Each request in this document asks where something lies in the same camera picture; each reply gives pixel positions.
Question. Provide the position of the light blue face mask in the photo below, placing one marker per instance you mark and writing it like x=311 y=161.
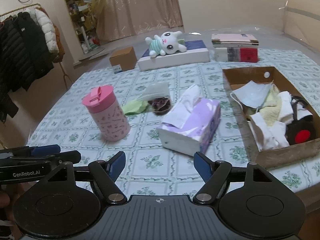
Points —
x=251 y=95

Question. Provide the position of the white blue flat box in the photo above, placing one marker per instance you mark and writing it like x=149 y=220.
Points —
x=197 y=52

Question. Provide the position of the wooden bookshelf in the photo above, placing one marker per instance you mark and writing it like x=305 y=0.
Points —
x=73 y=7

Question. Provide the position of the small brown cardboard box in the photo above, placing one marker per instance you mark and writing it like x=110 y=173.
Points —
x=123 y=60

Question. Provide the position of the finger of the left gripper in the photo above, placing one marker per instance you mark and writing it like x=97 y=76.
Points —
x=70 y=156
x=31 y=150

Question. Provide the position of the white cloth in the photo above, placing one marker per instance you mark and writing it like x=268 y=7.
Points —
x=267 y=138

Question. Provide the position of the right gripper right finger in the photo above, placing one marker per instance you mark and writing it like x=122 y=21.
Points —
x=215 y=176

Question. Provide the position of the pink lidded cup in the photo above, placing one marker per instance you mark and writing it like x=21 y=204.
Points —
x=103 y=106

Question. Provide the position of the white puffer jacket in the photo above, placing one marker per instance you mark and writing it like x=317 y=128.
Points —
x=46 y=25

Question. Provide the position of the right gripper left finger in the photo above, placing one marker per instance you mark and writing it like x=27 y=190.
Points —
x=104 y=176

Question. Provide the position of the yellow towel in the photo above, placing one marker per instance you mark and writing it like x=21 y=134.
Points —
x=271 y=106

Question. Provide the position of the brown jacket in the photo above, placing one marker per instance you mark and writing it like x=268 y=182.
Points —
x=56 y=57

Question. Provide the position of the white plush bunny toy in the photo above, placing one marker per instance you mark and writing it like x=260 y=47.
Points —
x=166 y=44

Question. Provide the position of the black jacket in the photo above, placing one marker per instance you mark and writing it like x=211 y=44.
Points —
x=25 y=57

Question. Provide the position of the purple tissue box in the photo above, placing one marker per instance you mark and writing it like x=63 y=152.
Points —
x=190 y=125

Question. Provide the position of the brown cardboard tray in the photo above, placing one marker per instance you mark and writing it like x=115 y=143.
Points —
x=238 y=77

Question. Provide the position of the clear bubble wrap bag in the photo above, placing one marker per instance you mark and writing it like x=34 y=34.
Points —
x=154 y=91

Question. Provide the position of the standing fan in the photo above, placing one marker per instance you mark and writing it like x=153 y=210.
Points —
x=93 y=11

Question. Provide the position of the green cloth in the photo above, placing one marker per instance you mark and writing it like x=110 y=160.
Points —
x=135 y=107

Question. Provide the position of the dark purple scrunchie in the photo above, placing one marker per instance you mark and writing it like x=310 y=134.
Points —
x=160 y=106

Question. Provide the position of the small green box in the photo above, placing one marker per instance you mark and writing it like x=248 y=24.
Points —
x=181 y=41

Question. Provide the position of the black red soft item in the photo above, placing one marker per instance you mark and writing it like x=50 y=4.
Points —
x=300 y=131

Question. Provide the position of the floral green tablecloth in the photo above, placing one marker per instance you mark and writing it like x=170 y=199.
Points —
x=150 y=169

